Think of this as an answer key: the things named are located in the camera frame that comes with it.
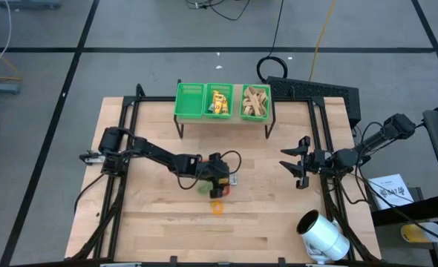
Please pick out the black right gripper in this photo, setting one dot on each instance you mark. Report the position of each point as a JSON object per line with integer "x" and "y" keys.
{"x": 323, "y": 162}

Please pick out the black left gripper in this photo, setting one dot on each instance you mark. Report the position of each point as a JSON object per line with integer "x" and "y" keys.
{"x": 217, "y": 170}

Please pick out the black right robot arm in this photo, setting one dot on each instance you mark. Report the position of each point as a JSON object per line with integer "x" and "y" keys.
{"x": 375, "y": 141}

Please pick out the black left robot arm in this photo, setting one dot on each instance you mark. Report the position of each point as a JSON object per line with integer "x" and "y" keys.
{"x": 159, "y": 155}

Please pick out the small silver crayon pack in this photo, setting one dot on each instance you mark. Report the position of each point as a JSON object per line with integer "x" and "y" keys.
{"x": 234, "y": 180}

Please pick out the green plastic basket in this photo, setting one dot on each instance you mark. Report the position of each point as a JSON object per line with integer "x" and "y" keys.
{"x": 240, "y": 111}
{"x": 189, "y": 100}
{"x": 208, "y": 92}

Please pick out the large white cylinder cup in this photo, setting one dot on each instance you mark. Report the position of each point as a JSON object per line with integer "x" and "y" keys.
{"x": 326, "y": 237}

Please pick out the white printed paper sheet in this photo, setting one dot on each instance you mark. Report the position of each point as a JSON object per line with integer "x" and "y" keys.
{"x": 389, "y": 185}

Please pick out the silver aluminium bar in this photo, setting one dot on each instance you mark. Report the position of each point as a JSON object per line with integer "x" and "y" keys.
{"x": 120, "y": 264}
{"x": 326, "y": 265}

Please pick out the black side shelf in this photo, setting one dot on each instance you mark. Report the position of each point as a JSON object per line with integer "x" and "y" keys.
{"x": 419, "y": 209}

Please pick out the white yellow bottle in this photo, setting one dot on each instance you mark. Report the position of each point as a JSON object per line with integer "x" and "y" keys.
{"x": 415, "y": 233}

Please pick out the grey floor bar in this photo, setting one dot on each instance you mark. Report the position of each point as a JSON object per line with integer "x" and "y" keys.
{"x": 29, "y": 3}

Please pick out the black metal table frame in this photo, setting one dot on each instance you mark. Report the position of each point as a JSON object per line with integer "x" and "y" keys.
{"x": 148, "y": 98}

